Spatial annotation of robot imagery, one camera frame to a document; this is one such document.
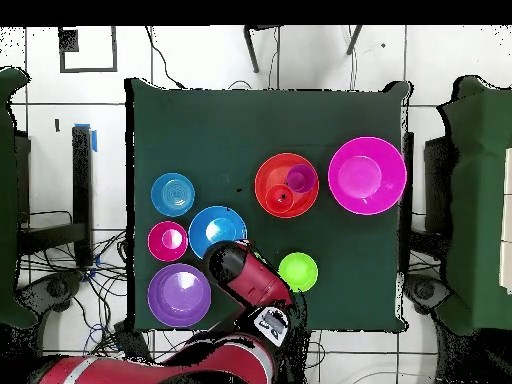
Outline small blue bowl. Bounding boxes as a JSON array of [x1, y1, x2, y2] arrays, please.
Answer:
[[150, 172, 196, 218]]

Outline large pink bowl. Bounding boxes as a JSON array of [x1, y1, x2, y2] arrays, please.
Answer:
[[327, 136, 408, 216]]

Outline dark green table cloth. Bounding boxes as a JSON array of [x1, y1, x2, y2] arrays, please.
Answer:
[[125, 77, 413, 334]]

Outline purple bowl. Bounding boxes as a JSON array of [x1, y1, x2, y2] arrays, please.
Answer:
[[147, 262, 212, 329]]

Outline black stand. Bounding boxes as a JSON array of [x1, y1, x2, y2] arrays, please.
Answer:
[[17, 124, 97, 267], [401, 131, 457, 261]]

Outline purple cup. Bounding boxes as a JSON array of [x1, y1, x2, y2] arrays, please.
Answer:
[[286, 163, 317, 195]]

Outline green bowl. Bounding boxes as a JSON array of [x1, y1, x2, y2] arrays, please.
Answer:
[[278, 251, 320, 293]]

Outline tangle of cables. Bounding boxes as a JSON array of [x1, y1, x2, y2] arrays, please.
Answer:
[[19, 229, 193, 361]]

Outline black office chair base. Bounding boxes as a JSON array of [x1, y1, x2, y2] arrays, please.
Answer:
[[17, 271, 83, 317], [403, 273, 453, 315]]

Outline orange bowl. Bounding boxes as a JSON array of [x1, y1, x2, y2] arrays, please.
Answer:
[[254, 152, 320, 219]]

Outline orange cup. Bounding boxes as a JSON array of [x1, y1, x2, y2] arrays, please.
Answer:
[[264, 183, 296, 214]]

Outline large blue bowl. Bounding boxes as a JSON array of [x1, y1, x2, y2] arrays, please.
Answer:
[[188, 205, 248, 260]]

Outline green covered side table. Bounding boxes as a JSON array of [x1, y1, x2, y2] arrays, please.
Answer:
[[0, 66, 39, 329], [437, 75, 512, 336]]

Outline small magenta bowl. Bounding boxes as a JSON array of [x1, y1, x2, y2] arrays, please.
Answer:
[[147, 220, 189, 263]]

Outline black metal leg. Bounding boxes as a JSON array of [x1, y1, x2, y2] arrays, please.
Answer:
[[345, 25, 364, 56], [243, 25, 283, 74]]

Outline black power adapter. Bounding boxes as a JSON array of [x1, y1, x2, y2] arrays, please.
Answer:
[[113, 321, 153, 361]]

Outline white boxes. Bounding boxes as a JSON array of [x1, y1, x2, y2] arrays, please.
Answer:
[[498, 147, 512, 295]]

